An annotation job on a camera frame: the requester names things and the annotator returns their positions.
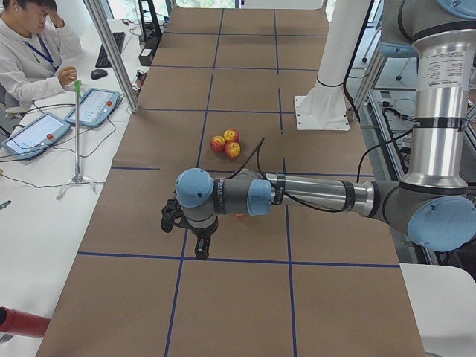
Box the blue teach pendant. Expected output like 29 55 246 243
79 88 120 128
1 112 71 160

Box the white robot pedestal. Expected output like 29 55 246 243
295 0 373 131

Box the red cylinder object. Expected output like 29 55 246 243
1 306 51 338

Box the far blue teach pendant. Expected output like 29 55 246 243
79 88 120 128

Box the aluminium frame post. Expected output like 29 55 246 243
84 0 139 113

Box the red yellow apple left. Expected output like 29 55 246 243
210 135 226 152

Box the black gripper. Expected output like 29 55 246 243
189 218 219 260

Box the aluminium frame rack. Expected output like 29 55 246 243
356 1 475 268

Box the red yellow apple front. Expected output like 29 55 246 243
225 141 241 159

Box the black keyboard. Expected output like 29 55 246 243
95 31 126 68

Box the near blue teach pendant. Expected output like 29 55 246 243
1 112 71 160

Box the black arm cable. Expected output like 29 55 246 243
227 136 416 213

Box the black box device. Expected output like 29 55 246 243
138 37 161 66

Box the silver stand green top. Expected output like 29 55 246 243
56 80 97 201

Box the person in white hoodie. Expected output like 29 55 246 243
1 1 82 106

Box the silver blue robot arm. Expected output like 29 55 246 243
161 1 475 260

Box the red yellow apple back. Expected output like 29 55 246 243
223 129 240 142

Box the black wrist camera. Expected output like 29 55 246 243
161 199 189 233

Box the black computer mouse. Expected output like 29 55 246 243
90 68 108 80

